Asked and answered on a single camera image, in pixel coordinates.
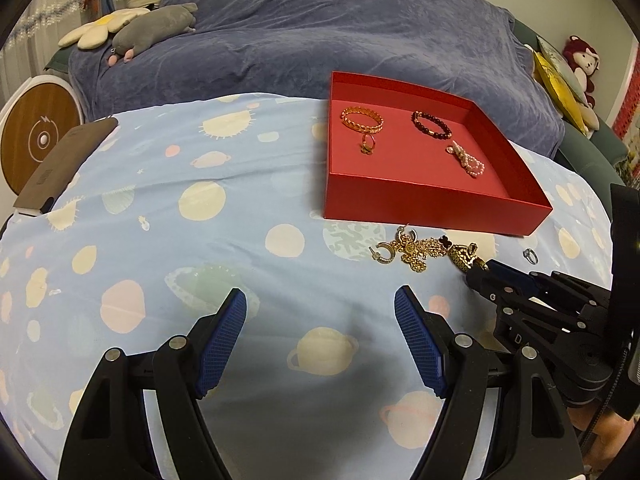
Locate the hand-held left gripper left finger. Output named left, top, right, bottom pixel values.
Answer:
left=57, top=287, right=248, bottom=480

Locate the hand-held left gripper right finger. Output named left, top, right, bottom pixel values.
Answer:
left=394, top=285, right=586, bottom=480

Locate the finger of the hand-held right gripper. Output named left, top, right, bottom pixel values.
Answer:
left=464, top=270, right=538, bottom=356
left=487, top=258, right=613, bottom=311

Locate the gold and black chunky bracelet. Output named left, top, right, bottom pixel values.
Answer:
left=447, top=242, right=491, bottom=274

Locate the red cardboard box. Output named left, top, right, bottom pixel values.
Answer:
left=322, top=71, right=553, bottom=237

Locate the person's right forearm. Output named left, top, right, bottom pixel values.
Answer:
left=567, top=402, right=640, bottom=468

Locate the light blue planet-print cloth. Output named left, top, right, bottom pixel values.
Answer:
left=0, top=92, right=617, bottom=480

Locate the green sofa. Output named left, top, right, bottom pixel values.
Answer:
left=514, top=17, right=627, bottom=187

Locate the yellow pillow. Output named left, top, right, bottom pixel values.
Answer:
left=532, top=50, right=589, bottom=134

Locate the grey patterned pillow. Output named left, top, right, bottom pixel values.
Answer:
left=537, top=35, right=587, bottom=106

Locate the red-haired plush doll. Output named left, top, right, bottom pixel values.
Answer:
left=562, top=35, right=602, bottom=109

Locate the brown flat case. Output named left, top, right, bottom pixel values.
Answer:
left=12, top=117, right=120, bottom=217

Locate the round white wooden-top device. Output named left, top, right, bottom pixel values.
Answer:
left=0, top=74, right=84, bottom=197

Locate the blue-grey blanket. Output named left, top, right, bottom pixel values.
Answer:
left=67, top=0, right=567, bottom=157

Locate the grey plush toy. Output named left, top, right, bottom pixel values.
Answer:
left=107, top=2, right=199, bottom=66

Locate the flower-shaped pillow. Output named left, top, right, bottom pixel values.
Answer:
left=59, top=7, right=152, bottom=51

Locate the silver tinsel garland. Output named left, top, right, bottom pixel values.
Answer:
left=9, top=0, right=87, bottom=47

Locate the gold necklace with black clover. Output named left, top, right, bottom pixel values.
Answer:
left=390, top=235, right=454, bottom=274

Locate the pink pearl bracelet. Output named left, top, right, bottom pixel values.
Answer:
left=446, top=142, right=487, bottom=179

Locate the dark red bead bracelet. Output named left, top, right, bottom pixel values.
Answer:
left=411, top=110, right=454, bottom=141

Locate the gold chain bracelet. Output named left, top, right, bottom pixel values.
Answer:
left=341, top=105, right=385, bottom=134

